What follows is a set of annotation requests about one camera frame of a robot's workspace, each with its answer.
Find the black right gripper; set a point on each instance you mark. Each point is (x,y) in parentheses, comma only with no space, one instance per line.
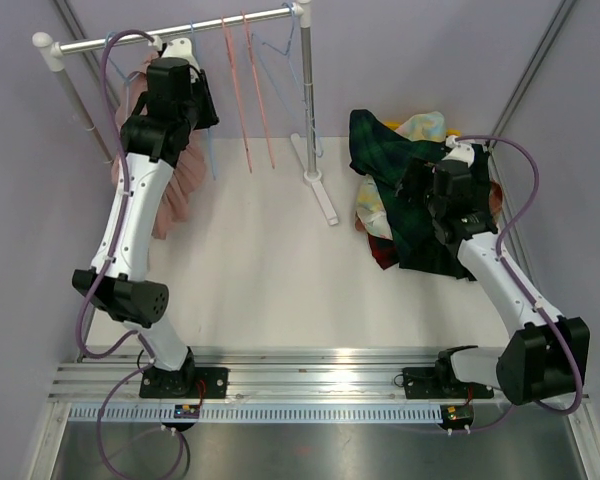
(418,171)

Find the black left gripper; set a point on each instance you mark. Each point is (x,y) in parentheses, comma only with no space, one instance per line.
(206,117)

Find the dark green plaid skirt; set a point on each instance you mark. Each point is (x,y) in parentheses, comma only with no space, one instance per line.
(378,151)

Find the blue hanger with pink skirt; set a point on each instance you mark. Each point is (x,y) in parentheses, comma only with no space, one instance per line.
(126,78)

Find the pastel tie-dye garment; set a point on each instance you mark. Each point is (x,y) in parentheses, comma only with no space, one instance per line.
(370,215)

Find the red black plaid skirt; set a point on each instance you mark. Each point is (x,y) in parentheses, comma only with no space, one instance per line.
(383,251)

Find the pink pleated skirt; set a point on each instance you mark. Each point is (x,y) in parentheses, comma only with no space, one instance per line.
(191,168)

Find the pink hanger with plaid skirt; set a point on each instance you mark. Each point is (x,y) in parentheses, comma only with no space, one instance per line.
(251,53)

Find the blue wire hanger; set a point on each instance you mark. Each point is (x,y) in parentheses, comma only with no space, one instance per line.
(263,49)

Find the red beige plaid skirt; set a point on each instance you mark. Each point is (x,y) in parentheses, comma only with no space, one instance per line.
(495,199)

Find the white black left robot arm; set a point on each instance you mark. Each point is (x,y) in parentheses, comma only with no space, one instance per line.
(116,281)

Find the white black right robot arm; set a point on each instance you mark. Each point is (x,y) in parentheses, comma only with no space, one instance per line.
(546,355)

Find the yellow plastic tray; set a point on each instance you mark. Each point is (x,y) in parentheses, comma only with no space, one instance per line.
(422,129)

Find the silver white clothes rack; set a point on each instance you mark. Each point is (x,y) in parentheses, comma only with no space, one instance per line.
(53,53)

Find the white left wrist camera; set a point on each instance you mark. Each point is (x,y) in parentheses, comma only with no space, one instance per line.
(182,48)

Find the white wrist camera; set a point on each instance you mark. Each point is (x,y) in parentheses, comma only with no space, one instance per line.
(460,151)
(182,48)

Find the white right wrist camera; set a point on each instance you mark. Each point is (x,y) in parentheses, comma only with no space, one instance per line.
(460,151)

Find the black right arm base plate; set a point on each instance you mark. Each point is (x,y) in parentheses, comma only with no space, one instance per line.
(420,383)

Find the aluminium mounting rail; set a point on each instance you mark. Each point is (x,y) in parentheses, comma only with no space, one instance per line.
(313,375)

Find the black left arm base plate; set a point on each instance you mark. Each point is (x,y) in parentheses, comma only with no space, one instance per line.
(215,382)

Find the white slotted cable duct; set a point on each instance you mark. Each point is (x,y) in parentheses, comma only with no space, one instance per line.
(261,413)

